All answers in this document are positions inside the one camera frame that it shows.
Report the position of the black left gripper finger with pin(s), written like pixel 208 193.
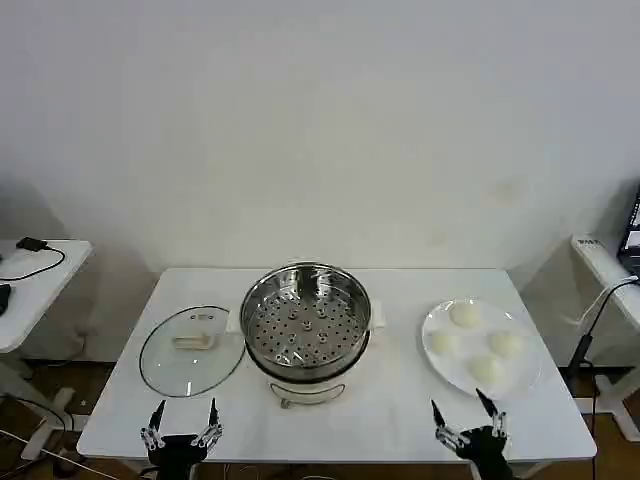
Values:
pixel 154 425
pixel 212 424

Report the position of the white side desk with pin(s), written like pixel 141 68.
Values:
pixel 35 295

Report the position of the white desk with legs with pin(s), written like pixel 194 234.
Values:
pixel 612 280

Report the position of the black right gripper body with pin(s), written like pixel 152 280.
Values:
pixel 485 450

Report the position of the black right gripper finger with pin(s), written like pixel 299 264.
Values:
pixel 492 410
pixel 444 425

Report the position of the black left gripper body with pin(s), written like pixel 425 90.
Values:
pixel 175 452

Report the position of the black power adapter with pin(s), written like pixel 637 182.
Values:
pixel 31 244

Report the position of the white steamed bun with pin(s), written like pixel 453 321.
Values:
pixel 444 343
pixel 465 316
pixel 506 344
pixel 485 370

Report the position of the steel steamer basket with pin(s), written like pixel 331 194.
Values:
pixel 306 316

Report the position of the white round plate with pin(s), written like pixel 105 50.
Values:
pixel 481 348

